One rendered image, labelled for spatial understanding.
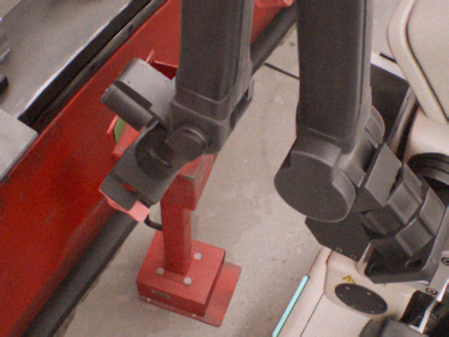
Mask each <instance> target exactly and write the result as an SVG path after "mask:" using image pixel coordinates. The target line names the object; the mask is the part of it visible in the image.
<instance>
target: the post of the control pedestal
mask: <svg viewBox="0 0 449 337"><path fill-rule="evenodd" d="M160 209H161V219H162V229H163V239H164V248H165V257H166V267H167V270H171V271H174V272H177V273H180V274H186V272H187V269H188V266H189V263H190V261H191V259H192V243H191V210H187V209H185V208H183V207H180V206H177V205H172V204H169V203H167V202H164V201H160Z"/></svg>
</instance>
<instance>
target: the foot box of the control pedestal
mask: <svg viewBox="0 0 449 337"><path fill-rule="evenodd" d="M191 243H192V251H194V252H197V253H199V254H203V255H202V258H201V260H200V264H199V265H198V266H197V268H196V272H195V274H194V276H193V279H192V282H191V284H190V286H188V285H185V284H183V283H180V282H177V281H174V280H171V279H168V278H164V277H161V276H159V275H158V274H156V271H157V269H158V267H159V265H160V262H161V260H162V257H163V255H164V251H165V248H164V239H163V232H161V231H159V230H158V229H157V230H156V234H155V236H154V238H153V240H152V243H151V245H150V247H149V249H148V252H147V254H146V256H145V259H144V261H143V264H142V266H141V267H140V271H139V274H138V277H137V279H136V285H137V288H138V292H139V293H138V299H139V300H141V301H144V302H148V303H151V304H152V305H155V306H156V307H159V308H162V309H165V310H167V311H171V312H173V313H177V314H179V315H183V316H185V317H188V318H190V319H195V320H197V321H200V322H202V323H206V324H209V325H212V326H217V327H219V326H221V324H222V322H223V320H224V317H225V313H226V311H227V309H228V307H229V303H230V300H231V297H232V295H233V291H234V289H236V286H237V282H238V279H239V277H240V275H241V271H242V267H241V266H240V265H237V264H235V263H232V262H227V261H225V250H224V249H221V248H219V247H216V246H211V245H209V244H206V243H203V242H199V241H198V240H196V239H193V238H191Z"/></svg>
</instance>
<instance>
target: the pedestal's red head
mask: <svg viewBox="0 0 449 337"><path fill-rule="evenodd" d="M154 53H155V52H154V51H151V52H150V54H149V56H148V58H147V60H146V62H145V63H148V61H149V59H150V60H151V58H152V62H153V68H155V69H156V70H157V71H158V72H160V73H161V74H162V75H164V76H165V77H167V78H168V79H170V80H172V79H173V78H174V77H175V76H176V71H177V68H178V66H173V65H168V64H166V63H161V62H158V61H155V57H154ZM118 118H119V117H118V116H117V115H116V116H115V118H114V119H113V121H112V123H111V127H110V128H109V130H108V132H107V136H109V138H108V139H109V143H110V147H111V159H112V164H113V166H114V165H115V163H116V162H117V161H118V159H119V158H120V157H121V156H122V154H123V153H124V150H125V149H126V148H127V146H129V145H130V144H131V143H133V142H135V141H136V139H137V138H138V135H139V134H140V133H141V132H142V131H143V129H144V128H143V129H142V130H141V131H140V132H137V131H136V130H135V129H134V128H133V127H132V126H131V125H129V124H128V123H127V125H126V127H125V129H124V130H123V134H122V135H121V136H120V137H119V139H118V141H117V143H116V145H115V142H114V138H113V136H114V134H113V130H114V128H115V122H116V121H117V119H118ZM218 154H219V153H217V154H214V155H206V154H202V155H201V156H199V158H198V159H196V160H194V161H193V162H192V163H190V162H188V163H187V164H186V165H185V166H183V167H182V169H181V170H180V172H179V173H178V174H176V176H175V178H174V179H173V181H172V183H171V184H170V186H169V187H168V189H167V191H166V192H165V194H164V195H163V196H162V199H161V201H164V202H167V203H169V204H172V205H177V206H180V207H183V208H185V209H187V210H191V211H195V210H196V206H197V204H198V202H199V200H200V196H201V194H202V191H203V189H204V188H205V186H206V184H207V180H208V177H209V175H210V173H211V171H212V166H213V164H214V162H215V160H216V159H217V156H218ZM122 186H123V187H124V188H125V189H128V190H131V191H133V192H136V191H135V190H134V189H132V188H131V187H129V186H128V185H125V184H123V183H122ZM136 193H138V192H136Z"/></svg>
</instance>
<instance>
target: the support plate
mask: <svg viewBox="0 0 449 337"><path fill-rule="evenodd" d="M37 137H38V134H37V132H36V131H35V130H33V129H31V128H30V127H28V126H26V124H23V123H22V122H20V121H18V120H17V119H15V118H14V117H13V116H12V115H9V114H7V113H6V112H4V111H3V110H2V109H1V108H0V181H1V180H2V178H3V177H4V176H5V175H6V174H7V173H8V172H9V171H10V170H11V168H12V167H13V165H14V164H15V163H16V161H17V160H18V159H19V158H20V157H21V156H22V154H23V153H24V152H25V151H26V150H27V149H28V147H29V146H30V145H31V144H32V143H33V142H34V141H35V139H36V138H37Z"/></svg>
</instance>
